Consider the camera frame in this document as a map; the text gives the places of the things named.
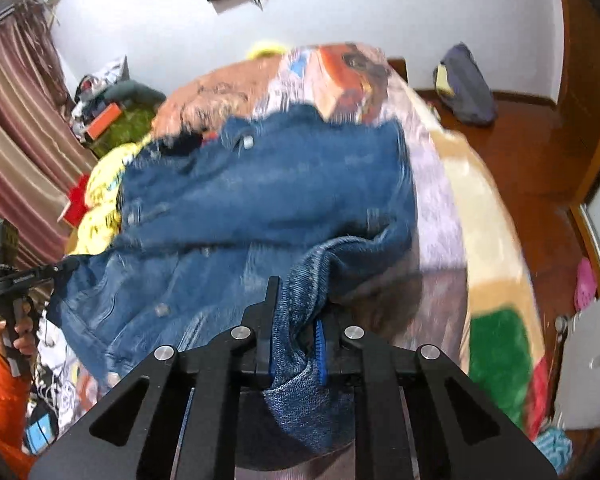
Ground yellow cartoon garment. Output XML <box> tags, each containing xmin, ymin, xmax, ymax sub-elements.
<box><xmin>66</xmin><ymin>142</ymin><xmax>148</xmax><ymax>256</ymax></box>

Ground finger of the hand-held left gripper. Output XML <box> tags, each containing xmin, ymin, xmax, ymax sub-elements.
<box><xmin>55</xmin><ymin>258</ymin><xmax>81</xmax><ymax>288</ymax></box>

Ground person's left hand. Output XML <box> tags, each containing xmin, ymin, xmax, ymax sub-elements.
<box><xmin>0</xmin><ymin>302</ymin><xmax>36</xmax><ymax>356</ymax></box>

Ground printed magazines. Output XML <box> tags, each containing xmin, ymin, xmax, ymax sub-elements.
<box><xmin>24</xmin><ymin>400</ymin><xmax>58</xmax><ymax>454</ymax></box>

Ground white cabinet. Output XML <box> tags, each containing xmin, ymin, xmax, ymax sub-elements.
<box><xmin>554</xmin><ymin>294</ymin><xmax>600</xmax><ymax>432</ymax></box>

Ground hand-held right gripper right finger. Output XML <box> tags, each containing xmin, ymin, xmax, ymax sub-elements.
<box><xmin>312</xmin><ymin>305</ymin><xmax>558</xmax><ymax>480</ymax></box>

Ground navy polka dot cloth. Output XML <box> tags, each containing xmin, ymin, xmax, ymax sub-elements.
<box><xmin>164</xmin><ymin>132</ymin><xmax>204</xmax><ymax>157</ymax></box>

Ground brown wooden door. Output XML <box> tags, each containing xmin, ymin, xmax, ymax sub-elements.
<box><xmin>555</xmin><ymin>0</ymin><xmax>600</xmax><ymax>206</ymax></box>

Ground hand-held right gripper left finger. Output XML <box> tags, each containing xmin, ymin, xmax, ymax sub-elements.
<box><xmin>27</xmin><ymin>276</ymin><xmax>283</xmax><ymax>480</ymax></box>

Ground striped brown curtain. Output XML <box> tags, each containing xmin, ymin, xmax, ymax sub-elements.
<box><xmin>0</xmin><ymin>0</ymin><xmax>99</xmax><ymax>281</ymax></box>

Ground pile of mixed clothes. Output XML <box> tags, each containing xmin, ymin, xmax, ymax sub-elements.
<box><xmin>72</xmin><ymin>55</ymin><xmax>131</xmax><ymax>131</ymax></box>

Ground yellow plastic ring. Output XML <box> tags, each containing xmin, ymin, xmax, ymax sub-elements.
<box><xmin>247</xmin><ymin>39</ymin><xmax>289</xmax><ymax>60</ymax></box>

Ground teal cloth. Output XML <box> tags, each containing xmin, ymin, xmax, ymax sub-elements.
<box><xmin>534</xmin><ymin>426</ymin><xmax>574</xmax><ymax>476</ymax></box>

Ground dark grey backpack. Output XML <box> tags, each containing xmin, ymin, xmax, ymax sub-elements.
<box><xmin>432</xmin><ymin>42</ymin><xmax>498</xmax><ymax>127</ymax></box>

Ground orange box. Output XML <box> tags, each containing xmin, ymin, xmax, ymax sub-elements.
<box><xmin>85</xmin><ymin>104</ymin><xmax>122</xmax><ymax>142</ymax></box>

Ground grey garment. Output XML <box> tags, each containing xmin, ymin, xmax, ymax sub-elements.
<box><xmin>102</xmin><ymin>80</ymin><xmax>167</xmax><ymax>107</ymax></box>

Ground red plush garment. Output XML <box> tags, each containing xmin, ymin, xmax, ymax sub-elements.
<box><xmin>57</xmin><ymin>174</ymin><xmax>93</xmax><ymax>227</ymax></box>

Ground blue denim jacket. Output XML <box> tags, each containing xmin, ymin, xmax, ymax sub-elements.
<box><xmin>46</xmin><ymin>105</ymin><xmax>421</xmax><ymax>471</ymax></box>

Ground person's left forearm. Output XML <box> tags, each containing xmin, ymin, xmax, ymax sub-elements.
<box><xmin>0</xmin><ymin>347</ymin><xmax>37</xmax><ymax>467</ymax></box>

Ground pink slipper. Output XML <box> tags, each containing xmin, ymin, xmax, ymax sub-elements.
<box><xmin>574</xmin><ymin>257</ymin><xmax>597</xmax><ymax>312</ymax></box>

